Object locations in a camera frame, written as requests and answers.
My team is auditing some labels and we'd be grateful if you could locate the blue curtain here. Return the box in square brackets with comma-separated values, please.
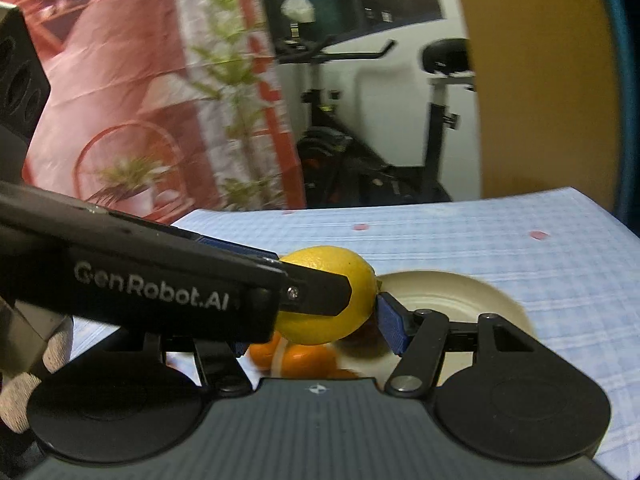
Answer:
[590, 0, 640, 238]

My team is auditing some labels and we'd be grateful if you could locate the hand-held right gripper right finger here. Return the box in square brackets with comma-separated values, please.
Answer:
[376, 292, 543, 397]

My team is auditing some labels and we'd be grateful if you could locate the wooden panel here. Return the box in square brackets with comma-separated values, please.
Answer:
[447, 0, 623, 226]

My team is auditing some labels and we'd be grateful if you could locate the black exercise bike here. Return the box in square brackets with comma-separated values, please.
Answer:
[272, 37, 476, 208]

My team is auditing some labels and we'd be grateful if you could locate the beige plate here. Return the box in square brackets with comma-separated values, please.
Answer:
[340, 270, 534, 388]

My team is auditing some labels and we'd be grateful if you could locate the printed backdrop cloth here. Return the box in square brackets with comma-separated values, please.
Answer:
[0, 0, 306, 226]

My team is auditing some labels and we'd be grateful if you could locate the yellow lemon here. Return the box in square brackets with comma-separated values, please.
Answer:
[274, 245, 379, 347]

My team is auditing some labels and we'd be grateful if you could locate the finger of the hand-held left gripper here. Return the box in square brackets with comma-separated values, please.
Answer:
[197, 236, 281, 263]
[277, 260, 354, 317]

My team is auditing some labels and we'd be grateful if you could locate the person's left hand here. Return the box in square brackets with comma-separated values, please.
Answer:
[0, 316, 75, 433]

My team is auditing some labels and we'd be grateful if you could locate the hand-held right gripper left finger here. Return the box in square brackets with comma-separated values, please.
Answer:
[142, 332, 253, 395]

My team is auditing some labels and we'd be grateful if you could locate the blue plaid tablecloth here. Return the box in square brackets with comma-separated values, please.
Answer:
[70, 187, 640, 480]

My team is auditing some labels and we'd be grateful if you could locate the white bag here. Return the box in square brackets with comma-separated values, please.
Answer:
[280, 0, 317, 23]

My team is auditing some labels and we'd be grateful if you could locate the orange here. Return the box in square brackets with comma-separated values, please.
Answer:
[250, 331, 283, 372]
[282, 345, 341, 380]

